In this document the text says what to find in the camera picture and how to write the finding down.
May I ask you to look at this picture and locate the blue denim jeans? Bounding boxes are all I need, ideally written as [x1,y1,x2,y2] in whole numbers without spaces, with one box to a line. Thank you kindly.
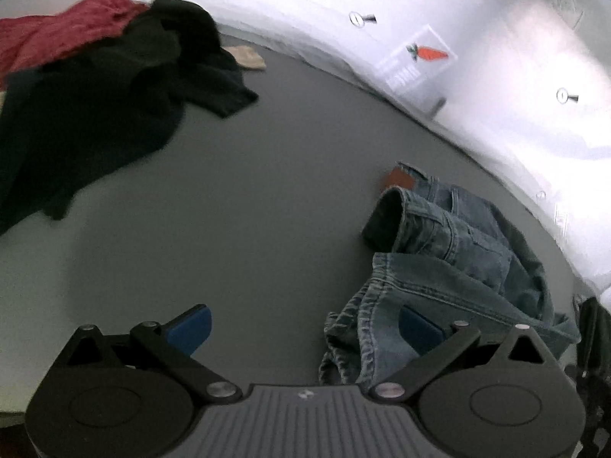
[319,163,580,388]

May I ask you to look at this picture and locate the black garment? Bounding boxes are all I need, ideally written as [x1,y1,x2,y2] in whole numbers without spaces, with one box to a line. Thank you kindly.
[1,0,258,232]

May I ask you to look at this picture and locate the beige cloth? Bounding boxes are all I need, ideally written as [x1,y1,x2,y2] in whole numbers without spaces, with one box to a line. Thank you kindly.
[224,45,266,71]

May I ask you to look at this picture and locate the white printed storage bag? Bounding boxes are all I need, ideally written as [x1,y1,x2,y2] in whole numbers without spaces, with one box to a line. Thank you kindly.
[94,0,611,297]

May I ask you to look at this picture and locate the red checkered shirt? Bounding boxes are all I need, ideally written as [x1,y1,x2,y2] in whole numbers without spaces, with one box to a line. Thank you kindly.
[1,0,149,90]

